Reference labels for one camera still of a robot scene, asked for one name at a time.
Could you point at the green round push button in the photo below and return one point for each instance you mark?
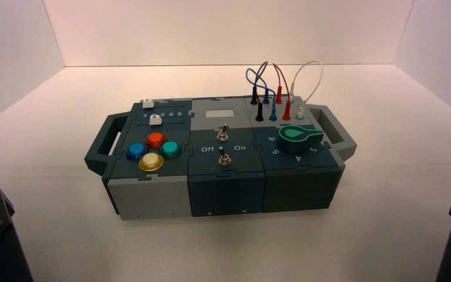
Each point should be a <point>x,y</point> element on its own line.
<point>170,149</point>

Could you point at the red round push button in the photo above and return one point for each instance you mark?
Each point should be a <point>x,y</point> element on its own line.
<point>156,139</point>

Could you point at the small white slider block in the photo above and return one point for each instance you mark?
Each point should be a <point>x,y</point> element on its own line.
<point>155,120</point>
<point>147,103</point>

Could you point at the green rotary pointer knob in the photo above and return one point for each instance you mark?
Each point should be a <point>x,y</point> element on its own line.
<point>299,141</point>

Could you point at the yellow round push button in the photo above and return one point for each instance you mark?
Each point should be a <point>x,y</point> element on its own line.
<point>150,161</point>

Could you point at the blue round push button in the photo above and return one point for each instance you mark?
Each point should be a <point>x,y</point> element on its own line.
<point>136,150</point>

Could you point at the grey and dark green task box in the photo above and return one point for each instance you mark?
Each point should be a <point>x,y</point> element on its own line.
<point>151,198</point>

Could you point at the metal toggle switch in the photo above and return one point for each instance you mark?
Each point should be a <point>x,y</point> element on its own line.
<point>222,134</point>
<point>224,159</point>

